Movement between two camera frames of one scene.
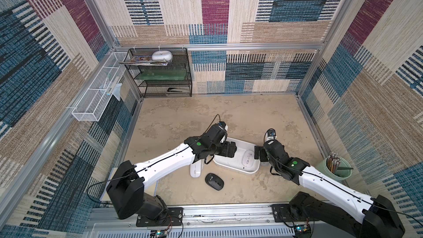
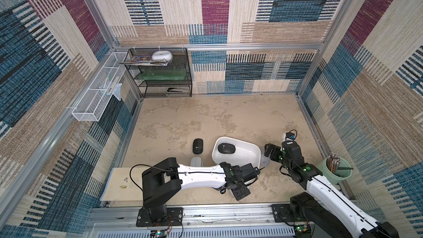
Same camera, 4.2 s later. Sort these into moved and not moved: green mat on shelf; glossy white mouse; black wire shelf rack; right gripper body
Moved: right gripper body
Not moved: black wire shelf rack; glossy white mouse; green mat on shelf
